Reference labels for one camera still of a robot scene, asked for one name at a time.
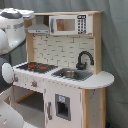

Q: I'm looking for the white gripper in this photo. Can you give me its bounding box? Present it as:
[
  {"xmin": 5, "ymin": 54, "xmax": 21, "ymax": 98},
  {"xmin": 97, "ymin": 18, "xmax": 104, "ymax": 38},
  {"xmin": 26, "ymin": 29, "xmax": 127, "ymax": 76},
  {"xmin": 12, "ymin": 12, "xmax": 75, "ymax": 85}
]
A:
[{"xmin": 20, "ymin": 10, "xmax": 35, "ymax": 20}]

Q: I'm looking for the white toy microwave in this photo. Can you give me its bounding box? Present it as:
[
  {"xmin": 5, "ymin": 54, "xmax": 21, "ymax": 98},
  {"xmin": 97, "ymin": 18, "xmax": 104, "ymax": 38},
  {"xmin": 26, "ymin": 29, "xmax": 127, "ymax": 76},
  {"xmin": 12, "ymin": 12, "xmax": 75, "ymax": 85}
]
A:
[{"xmin": 49, "ymin": 14, "xmax": 93, "ymax": 35}]

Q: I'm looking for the white oven door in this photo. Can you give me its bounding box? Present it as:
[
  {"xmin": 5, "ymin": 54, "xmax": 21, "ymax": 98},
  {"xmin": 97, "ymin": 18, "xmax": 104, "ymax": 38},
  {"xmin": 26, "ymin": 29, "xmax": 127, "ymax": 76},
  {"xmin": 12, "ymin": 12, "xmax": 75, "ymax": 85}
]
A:
[{"xmin": 0, "ymin": 87, "xmax": 14, "ymax": 106}]

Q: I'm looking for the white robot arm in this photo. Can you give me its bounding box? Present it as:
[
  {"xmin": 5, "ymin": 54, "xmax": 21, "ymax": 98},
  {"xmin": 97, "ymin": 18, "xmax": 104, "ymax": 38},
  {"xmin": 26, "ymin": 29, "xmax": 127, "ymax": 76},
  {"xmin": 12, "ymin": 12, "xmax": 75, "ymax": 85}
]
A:
[{"xmin": 0, "ymin": 8, "xmax": 36, "ymax": 128}]

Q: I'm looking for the wooden toy kitchen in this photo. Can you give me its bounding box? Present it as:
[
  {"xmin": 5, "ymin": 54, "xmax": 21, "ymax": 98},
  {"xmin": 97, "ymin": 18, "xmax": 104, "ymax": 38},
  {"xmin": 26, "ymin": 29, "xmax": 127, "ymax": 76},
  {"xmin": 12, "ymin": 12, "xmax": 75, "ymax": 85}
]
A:
[{"xmin": 6, "ymin": 10, "xmax": 116, "ymax": 128}]

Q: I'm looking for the grey range hood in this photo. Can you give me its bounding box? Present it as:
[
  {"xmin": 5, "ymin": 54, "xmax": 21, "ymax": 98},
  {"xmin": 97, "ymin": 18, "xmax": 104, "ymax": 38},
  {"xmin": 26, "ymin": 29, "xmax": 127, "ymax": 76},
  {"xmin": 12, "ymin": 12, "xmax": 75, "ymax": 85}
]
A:
[{"xmin": 26, "ymin": 16, "xmax": 49, "ymax": 35}]

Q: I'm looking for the black toy stovetop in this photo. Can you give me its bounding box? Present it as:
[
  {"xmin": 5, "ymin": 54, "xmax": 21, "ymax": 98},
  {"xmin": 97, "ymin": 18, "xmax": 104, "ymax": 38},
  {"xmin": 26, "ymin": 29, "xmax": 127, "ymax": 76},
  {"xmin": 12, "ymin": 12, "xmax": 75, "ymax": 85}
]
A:
[{"xmin": 19, "ymin": 62, "xmax": 56, "ymax": 73}]

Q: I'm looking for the right red stove knob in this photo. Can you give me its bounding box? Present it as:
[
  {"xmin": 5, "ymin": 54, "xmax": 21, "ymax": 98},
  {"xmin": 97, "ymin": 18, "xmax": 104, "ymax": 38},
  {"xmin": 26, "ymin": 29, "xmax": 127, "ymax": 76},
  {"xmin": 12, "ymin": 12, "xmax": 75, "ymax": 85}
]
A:
[{"xmin": 31, "ymin": 81, "xmax": 37, "ymax": 87}]

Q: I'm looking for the grey toy sink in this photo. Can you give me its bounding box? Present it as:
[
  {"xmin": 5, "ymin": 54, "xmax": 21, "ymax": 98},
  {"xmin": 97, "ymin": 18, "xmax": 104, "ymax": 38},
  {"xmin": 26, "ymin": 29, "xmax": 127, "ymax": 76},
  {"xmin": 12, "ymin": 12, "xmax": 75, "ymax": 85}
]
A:
[{"xmin": 53, "ymin": 68, "xmax": 93, "ymax": 81}]

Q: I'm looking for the black toy faucet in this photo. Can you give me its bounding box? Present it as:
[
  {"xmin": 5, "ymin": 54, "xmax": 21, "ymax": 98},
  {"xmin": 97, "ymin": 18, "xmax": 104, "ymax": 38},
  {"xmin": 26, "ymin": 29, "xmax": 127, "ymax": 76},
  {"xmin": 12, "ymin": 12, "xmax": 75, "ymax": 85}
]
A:
[{"xmin": 76, "ymin": 51, "xmax": 94, "ymax": 70}]

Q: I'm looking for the white cupboard door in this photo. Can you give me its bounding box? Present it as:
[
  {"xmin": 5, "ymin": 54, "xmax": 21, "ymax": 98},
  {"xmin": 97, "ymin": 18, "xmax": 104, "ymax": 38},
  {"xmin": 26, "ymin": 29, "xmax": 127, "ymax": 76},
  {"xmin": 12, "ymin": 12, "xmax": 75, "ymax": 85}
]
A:
[{"xmin": 45, "ymin": 82, "xmax": 82, "ymax": 128}]

